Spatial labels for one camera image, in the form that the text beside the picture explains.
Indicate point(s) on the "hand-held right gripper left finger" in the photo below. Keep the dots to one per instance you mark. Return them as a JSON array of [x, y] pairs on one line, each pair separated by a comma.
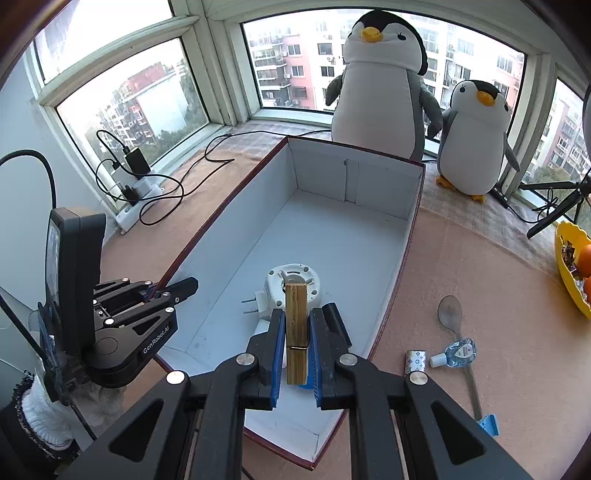
[[278, 364]]

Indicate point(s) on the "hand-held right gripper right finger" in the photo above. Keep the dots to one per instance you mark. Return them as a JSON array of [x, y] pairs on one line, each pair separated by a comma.
[[313, 364]]

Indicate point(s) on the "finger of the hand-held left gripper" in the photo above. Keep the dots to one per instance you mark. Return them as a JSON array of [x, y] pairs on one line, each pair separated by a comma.
[[124, 293], [180, 290]]

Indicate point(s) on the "wooden clothespin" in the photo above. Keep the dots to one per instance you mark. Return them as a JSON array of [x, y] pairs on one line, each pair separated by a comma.
[[295, 332]]

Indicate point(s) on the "round white plug-in light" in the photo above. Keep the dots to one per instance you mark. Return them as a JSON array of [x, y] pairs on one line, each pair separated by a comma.
[[295, 274]]

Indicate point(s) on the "white cardboard box maroon outside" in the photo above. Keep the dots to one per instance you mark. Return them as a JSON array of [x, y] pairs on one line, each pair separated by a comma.
[[332, 240]]

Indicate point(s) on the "person's left hand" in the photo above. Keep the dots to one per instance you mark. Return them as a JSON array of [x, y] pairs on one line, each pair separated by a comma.
[[104, 404]]

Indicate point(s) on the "white charger plug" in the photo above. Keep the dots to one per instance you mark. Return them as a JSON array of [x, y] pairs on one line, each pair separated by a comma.
[[264, 307]]

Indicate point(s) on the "white power strip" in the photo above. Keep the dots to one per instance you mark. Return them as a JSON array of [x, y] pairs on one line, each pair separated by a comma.
[[134, 210]]

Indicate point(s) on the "black plug adapter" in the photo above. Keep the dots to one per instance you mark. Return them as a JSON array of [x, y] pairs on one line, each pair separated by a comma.
[[130, 194]]

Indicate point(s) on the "white patterned wrapped candy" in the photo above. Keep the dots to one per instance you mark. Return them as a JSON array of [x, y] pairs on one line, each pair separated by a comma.
[[415, 363]]

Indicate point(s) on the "white power adapter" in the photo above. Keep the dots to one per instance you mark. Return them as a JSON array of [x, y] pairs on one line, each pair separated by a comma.
[[120, 177]]

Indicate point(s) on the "metal spoon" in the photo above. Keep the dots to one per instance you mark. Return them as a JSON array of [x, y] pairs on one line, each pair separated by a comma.
[[450, 314]]

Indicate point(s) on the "small clear blue bottle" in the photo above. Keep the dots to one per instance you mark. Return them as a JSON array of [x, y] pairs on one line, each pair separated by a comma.
[[461, 351]]

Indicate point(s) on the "brown mat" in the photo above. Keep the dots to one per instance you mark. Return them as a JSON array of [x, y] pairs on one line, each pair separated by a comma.
[[461, 286]]

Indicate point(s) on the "small blue object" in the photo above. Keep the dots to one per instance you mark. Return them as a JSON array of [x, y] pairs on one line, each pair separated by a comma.
[[489, 424]]

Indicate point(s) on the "yellow fruit bowl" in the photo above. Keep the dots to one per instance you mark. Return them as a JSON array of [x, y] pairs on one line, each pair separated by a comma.
[[565, 281]]

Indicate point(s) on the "small penguin plush toy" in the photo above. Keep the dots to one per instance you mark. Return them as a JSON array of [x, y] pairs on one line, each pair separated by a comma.
[[471, 147]]

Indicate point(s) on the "large penguin plush toy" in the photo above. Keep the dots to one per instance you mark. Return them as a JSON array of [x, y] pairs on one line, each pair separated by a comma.
[[378, 92]]

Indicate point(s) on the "orange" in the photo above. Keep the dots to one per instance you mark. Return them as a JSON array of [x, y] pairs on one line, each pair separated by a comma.
[[585, 261], [588, 290]]

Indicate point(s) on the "black tripod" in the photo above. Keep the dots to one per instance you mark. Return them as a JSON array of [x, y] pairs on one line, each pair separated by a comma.
[[561, 203]]

